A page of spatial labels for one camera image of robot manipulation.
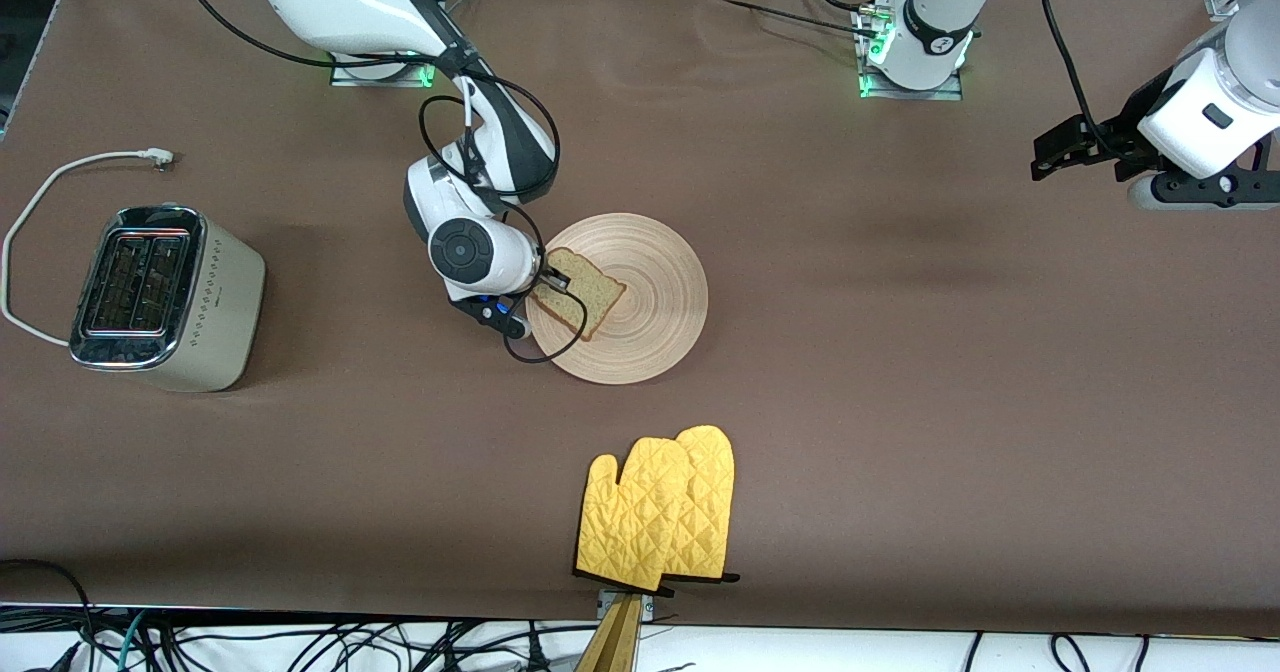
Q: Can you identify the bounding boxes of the white chrome two-slot toaster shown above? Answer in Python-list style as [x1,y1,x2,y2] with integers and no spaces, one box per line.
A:
[68,202,267,394]

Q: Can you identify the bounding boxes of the wooden post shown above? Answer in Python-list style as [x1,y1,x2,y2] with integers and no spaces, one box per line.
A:
[573,595,643,672]

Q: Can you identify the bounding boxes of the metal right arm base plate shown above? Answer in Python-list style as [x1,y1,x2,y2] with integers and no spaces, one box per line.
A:
[330,52,443,89]

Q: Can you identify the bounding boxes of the brown table cover sheet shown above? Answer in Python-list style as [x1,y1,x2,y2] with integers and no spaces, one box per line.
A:
[0,0,1280,639]

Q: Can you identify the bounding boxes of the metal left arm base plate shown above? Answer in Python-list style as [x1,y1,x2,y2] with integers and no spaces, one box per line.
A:
[858,7,966,101]

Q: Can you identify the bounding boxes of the small metal clamp bracket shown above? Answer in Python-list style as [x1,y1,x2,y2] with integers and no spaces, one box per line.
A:
[596,590,656,625]

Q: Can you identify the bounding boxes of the black left base cable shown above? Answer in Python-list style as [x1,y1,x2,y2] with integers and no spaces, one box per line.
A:
[690,0,891,38]

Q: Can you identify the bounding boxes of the tangled black floor cables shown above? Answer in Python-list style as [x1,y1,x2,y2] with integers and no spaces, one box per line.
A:
[0,559,601,672]

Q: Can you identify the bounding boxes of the teal floor cable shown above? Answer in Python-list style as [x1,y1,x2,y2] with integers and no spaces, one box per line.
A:
[115,610,149,672]

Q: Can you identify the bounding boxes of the white toaster power cable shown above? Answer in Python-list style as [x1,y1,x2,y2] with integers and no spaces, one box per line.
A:
[0,147,176,346]

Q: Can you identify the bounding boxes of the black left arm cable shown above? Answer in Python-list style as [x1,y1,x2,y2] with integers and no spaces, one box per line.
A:
[1038,0,1113,155]

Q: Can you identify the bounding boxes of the round wooden plate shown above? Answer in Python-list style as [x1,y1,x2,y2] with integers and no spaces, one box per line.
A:
[525,212,709,386]

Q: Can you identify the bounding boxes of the yellow quilted oven mitt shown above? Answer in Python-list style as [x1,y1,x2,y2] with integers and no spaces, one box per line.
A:
[660,424,741,585]
[573,437,696,593]

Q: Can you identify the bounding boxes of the brown bread slice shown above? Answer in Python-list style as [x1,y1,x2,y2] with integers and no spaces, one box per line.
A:
[530,247,628,343]

